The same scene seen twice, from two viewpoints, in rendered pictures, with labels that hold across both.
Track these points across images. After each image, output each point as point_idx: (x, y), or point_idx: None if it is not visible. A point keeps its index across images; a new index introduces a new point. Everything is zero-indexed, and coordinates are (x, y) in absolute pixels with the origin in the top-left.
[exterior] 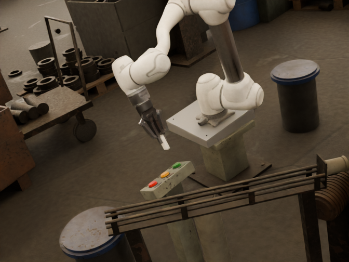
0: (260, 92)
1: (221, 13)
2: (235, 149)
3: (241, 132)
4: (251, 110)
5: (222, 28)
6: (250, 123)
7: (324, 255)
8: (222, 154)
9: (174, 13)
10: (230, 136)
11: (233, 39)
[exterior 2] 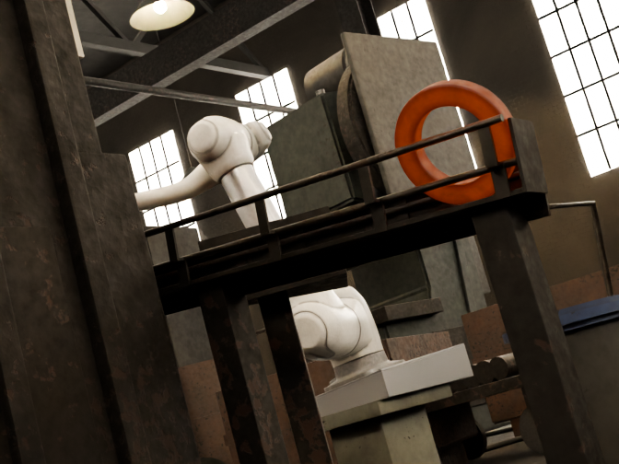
0: (300, 321)
1: (202, 162)
2: (367, 462)
3: (347, 418)
4: (377, 377)
5: (226, 189)
6: (367, 404)
7: None
8: (339, 459)
9: (200, 166)
10: (324, 418)
11: (251, 208)
